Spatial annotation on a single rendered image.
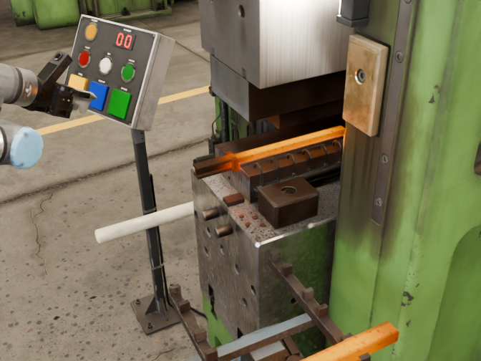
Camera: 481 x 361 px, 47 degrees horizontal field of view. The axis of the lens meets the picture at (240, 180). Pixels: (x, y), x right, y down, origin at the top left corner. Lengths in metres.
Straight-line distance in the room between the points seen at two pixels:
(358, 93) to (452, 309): 0.62
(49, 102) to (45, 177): 1.91
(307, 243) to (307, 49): 0.44
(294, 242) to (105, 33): 0.89
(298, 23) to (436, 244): 0.51
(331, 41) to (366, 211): 0.36
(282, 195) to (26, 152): 0.56
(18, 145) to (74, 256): 1.53
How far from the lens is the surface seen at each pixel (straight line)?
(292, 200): 1.23
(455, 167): 1.03
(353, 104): 1.08
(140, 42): 1.65
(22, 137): 1.25
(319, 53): 1.19
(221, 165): 1.33
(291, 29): 1.14
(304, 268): 1.34
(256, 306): 1.34
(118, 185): 3.19
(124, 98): 1.65
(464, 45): 0.92
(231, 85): 1.26
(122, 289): 2.50
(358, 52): 1.04
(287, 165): 1.34
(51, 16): 6.12
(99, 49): 1.77
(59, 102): 1.49
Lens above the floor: 1.68
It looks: 32 degrees down
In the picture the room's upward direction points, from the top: 1 degrees counter-clockwise
